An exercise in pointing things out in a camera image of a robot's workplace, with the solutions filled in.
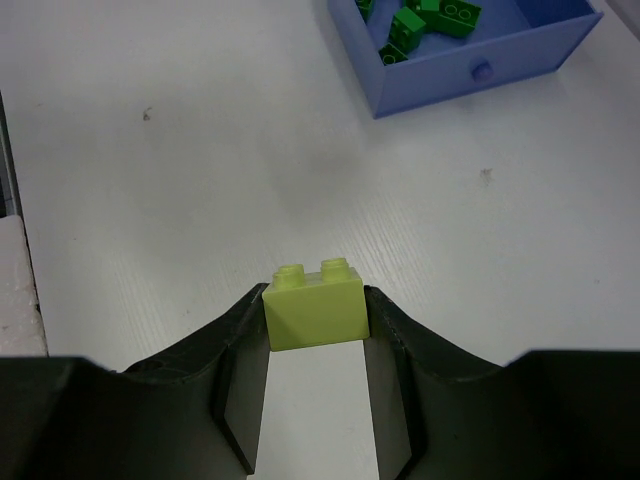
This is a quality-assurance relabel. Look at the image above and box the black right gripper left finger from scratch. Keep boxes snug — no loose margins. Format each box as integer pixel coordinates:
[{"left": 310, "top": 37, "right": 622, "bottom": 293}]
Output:
[{"left": 1, "top": 284, "right": 270, "bottom": 479}]

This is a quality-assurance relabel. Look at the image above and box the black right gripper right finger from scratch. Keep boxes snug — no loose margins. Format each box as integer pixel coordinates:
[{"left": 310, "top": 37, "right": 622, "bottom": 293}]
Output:
[{"left": 364, "top": 287, "right": 639, "bottom": 479}]

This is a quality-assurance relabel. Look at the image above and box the lime lego brick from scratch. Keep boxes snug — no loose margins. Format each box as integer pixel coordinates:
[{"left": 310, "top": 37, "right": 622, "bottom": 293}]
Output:
[{"left": 262, "top": 257, "right": 370, "bottom": 352}]

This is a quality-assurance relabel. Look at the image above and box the green four-stud lego brick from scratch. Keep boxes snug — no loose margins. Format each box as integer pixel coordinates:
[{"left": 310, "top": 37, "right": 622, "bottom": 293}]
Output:
[{"left": 378, "top": 42, "right": 408, "bottom": 66}]

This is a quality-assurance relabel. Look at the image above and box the green heart lego brick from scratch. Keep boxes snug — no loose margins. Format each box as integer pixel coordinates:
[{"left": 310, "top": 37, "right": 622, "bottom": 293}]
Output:
[{"left": 404, "top": 0, "right": 440, "bottom": 17}]

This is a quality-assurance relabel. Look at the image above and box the dark green square lego brick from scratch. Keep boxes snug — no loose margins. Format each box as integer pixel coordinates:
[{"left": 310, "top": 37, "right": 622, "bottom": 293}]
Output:
[{"left": 355, "top": 0, "right": 375, "bottom": 22}]

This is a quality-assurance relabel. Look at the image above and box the purple-blue plastic tray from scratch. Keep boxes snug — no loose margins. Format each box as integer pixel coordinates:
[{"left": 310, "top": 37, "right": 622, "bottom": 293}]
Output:
[{"left": 328, "top": 0, "right": 602, "bottom": 118}]

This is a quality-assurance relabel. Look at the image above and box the metal rail on table edge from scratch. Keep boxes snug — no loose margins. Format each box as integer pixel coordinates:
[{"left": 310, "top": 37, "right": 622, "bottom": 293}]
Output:
[{"left": 0, "top": 99, "right": 23, "bottom": 218}]

